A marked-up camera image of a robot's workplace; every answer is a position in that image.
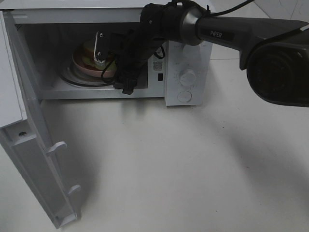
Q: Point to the pink round plate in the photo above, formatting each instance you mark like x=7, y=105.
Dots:
x=77, y=60

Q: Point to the white microwave oven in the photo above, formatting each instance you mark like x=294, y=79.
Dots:
x=54, y=40

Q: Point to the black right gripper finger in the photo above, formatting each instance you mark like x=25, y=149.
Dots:
x=126, y=81

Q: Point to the white bread sandwich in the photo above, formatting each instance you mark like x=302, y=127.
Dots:
x=88, y=56

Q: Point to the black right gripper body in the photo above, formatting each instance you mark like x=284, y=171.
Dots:
x=132, y=50

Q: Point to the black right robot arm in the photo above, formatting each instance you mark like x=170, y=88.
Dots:
x=273, y=52

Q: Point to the white microwave door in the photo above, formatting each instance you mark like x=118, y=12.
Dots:
x=27, y=140

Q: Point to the white warning label sticker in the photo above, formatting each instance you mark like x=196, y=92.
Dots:
x=158, y=60

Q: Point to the white round door button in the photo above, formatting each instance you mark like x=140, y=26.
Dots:
x=184, y=96

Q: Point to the glass microwave turntable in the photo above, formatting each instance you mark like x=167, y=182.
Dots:
x=73, y=76

